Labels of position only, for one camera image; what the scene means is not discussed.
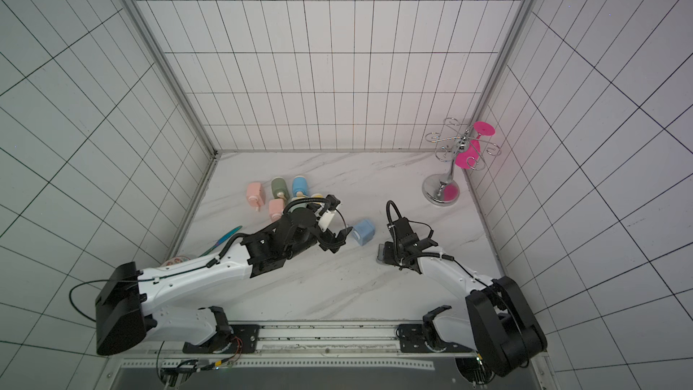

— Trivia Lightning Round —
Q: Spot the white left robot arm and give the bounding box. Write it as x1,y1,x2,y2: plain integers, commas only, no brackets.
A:
93,195,352,357

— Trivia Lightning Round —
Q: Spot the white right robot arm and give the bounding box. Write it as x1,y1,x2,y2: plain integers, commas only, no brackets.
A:
378,200,548,377

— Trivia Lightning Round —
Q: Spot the clear grey sharpener tray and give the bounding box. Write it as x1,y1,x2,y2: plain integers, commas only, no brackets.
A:
376,243,391,265

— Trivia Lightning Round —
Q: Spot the patterned ceramic plate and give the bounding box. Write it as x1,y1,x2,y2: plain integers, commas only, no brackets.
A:
162,255,192,267

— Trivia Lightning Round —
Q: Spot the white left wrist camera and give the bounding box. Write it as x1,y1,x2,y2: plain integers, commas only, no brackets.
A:
318,209,337,232

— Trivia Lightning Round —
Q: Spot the teal handled tool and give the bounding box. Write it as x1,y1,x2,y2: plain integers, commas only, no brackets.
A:
203,226,243,256

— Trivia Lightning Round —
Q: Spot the magenta plastic goblet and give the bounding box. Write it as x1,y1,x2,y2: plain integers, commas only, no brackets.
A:
455,121,496,171

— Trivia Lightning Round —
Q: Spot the chrome cup holder stand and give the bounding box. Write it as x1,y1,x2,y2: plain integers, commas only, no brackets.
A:
422,117,502,207

